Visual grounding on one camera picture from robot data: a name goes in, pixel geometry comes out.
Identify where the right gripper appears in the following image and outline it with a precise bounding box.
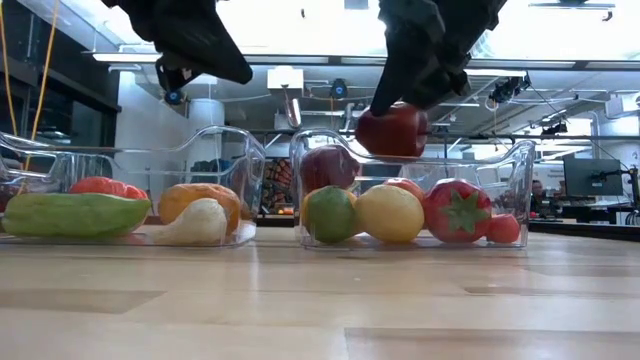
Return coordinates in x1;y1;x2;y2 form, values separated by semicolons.
369;0;507;117

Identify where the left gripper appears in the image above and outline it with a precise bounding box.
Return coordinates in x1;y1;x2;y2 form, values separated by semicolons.
102;0;254;85

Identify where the dark red fruit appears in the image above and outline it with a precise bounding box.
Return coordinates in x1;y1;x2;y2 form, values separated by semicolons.
299;144;362;194
354;101;431;159

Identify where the round orange fruit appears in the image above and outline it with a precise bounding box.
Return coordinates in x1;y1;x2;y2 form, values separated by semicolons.
382;177;426;201

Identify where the red apple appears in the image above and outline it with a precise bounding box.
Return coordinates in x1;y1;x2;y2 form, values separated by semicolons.
423;178;494;245

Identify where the pale yellow oval fruit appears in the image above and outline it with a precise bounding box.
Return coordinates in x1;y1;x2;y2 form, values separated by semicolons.
353;183;426;245

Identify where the oblong orange vegetable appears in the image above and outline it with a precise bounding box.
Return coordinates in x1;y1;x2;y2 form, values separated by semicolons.
158;182;245;236

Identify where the green lime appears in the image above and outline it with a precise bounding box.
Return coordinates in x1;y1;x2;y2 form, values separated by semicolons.
302;185;359;245

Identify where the small red tomato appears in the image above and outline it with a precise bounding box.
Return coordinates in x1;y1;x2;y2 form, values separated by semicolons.
485;213;522;245

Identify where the orange bell pepper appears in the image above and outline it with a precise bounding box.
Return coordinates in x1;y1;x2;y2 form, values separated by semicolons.
68;175;150;201

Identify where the white garlic bulb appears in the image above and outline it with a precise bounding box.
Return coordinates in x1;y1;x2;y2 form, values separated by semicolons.
149;197;229;246

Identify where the green cucumber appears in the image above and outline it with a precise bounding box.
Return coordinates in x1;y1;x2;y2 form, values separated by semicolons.
1;192;153;239

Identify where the white cylindrical column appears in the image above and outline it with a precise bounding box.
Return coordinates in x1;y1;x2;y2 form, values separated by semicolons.
187;98;226;171

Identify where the white ceiling box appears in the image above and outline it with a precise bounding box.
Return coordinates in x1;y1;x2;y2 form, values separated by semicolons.
266;66;305;91

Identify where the long ceiling light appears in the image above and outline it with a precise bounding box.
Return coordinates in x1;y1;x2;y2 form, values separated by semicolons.
82;47;331;65

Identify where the clear plastic bin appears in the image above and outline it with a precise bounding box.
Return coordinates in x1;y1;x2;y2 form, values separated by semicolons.
0;124;267;249
289;128;536;250

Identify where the rack with orange rolls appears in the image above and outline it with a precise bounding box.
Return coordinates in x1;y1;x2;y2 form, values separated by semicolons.
262;157;294;211

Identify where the person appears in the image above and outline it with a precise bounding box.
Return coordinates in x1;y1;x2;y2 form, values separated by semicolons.
529;179;549;211

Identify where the black computer monitor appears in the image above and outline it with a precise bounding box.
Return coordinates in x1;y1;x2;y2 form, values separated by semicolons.
563;157;625;198

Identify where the ceiling camera with blue ring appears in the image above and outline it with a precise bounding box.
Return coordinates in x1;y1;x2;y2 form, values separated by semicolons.
329;78;350;100
154;54;201;107

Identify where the yellow hanging cable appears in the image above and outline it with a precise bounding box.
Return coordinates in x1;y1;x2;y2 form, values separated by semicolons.
0;0;19;137
28;0;60;142

